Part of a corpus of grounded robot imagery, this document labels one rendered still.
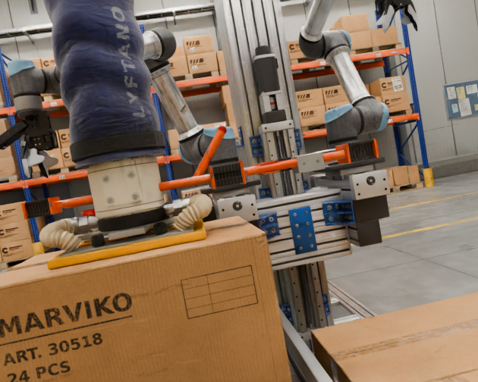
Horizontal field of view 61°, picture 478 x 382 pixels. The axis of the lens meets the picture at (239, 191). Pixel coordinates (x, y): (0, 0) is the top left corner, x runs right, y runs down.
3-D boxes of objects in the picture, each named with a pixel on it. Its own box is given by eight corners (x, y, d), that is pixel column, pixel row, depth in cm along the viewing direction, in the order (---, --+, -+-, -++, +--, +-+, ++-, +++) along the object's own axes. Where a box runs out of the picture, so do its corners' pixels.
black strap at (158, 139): (58, 161, 87) (55, 142, 87) (86, 164, 110) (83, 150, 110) (162, 143, 90) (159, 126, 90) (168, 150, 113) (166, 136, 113)
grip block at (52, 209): (23, 219, 118) (20, 202, 118) (35, 217, 127) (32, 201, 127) (53, 214, 119) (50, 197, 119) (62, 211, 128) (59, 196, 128)
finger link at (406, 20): (411, 30, 148) (397, 10, 146) (424, 24, 143) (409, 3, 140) (407, 36, 147) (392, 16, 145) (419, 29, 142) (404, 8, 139)
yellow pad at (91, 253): (47, 270, 85) (42, 247, 85) (62, 261, 95) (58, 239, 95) (206, 239, 89) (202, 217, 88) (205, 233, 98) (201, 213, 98)
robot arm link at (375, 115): (352, 141, 169) (308, 45, 190) (383, 136, 173) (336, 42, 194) (365, 124, 158) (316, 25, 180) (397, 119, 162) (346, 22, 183)
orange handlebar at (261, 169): (13, 221, 95) (10, 206, 94) (56, 211, 125) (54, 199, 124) (383, 154, 105) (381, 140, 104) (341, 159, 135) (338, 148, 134)
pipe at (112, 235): (47, 252, 87) (42, 226, 86) (80, 235, 111) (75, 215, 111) (203, 222, 90) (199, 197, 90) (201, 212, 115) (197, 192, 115)
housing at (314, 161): (299, 173, 102) (296, 155, 102) (292, 173, 109) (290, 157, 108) (325, 168, 103) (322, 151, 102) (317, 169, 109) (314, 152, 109)
